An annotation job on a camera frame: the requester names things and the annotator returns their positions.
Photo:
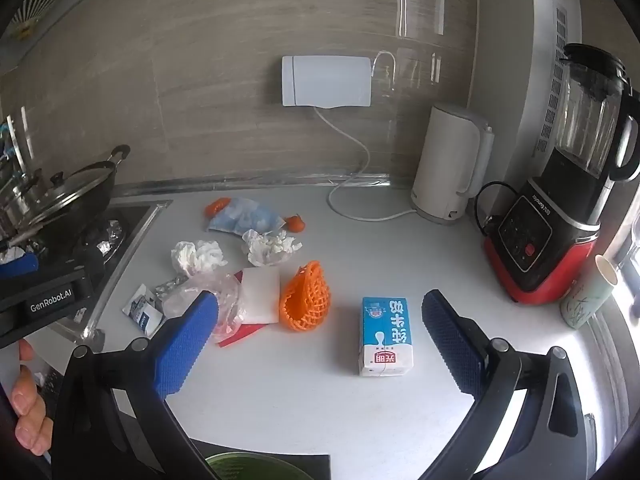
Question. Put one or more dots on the clear plastic bag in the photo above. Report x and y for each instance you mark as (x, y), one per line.
(212, 300)

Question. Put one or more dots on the green perforated basket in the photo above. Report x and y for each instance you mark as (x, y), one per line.
(240, 466)

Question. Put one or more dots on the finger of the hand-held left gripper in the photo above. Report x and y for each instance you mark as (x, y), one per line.
(17, 266)

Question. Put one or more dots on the white electric kettle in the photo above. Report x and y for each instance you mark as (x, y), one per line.
(450, 165)

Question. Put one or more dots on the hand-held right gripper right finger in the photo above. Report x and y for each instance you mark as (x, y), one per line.
(450, 345)

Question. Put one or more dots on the orange foam fruit net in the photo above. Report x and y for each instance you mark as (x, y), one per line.
(306, 305)

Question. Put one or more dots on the range hood vent grille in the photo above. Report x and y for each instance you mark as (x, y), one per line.
(42, 7)

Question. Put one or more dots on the steel pot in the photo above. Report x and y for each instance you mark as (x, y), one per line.
(17, 200)

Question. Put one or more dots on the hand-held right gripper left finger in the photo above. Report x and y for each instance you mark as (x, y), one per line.
(186, 345)

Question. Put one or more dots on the white appliance with vent slots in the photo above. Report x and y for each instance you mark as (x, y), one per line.
(547, 75)

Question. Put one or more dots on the blue crumpled cloth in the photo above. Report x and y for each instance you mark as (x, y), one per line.
(242, 216)

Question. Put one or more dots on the red snack packet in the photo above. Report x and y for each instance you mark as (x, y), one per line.
(240, 334)

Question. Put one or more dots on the small orange piece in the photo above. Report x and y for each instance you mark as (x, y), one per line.
(295, 223)
(217, 206)

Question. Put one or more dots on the black gas stove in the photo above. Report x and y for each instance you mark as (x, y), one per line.
(100, 255)

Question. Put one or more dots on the pale green patterned cup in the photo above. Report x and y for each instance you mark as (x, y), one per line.
(585, 295)

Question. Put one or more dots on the foil ball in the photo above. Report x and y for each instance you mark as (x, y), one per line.
(169, 288)

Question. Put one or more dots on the person's left hand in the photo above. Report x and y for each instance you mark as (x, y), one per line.
(30, 410)

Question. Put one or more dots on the black red blender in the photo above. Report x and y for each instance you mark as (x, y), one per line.
(560, 185)

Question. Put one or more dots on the black wok with glass lid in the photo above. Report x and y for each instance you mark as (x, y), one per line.
(70, 195)

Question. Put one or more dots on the small blue white sachet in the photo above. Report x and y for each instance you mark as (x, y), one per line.
(142, 310)

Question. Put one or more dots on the white tissue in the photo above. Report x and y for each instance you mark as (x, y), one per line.
(196, 257)
(267, 247)

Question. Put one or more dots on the white wall socket cover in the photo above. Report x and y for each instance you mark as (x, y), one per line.
(326, 80)

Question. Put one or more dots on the white foam block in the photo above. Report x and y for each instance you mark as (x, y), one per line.
(260, 294)

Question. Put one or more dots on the blue white milk carton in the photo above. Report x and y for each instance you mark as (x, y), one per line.
(387, 336)

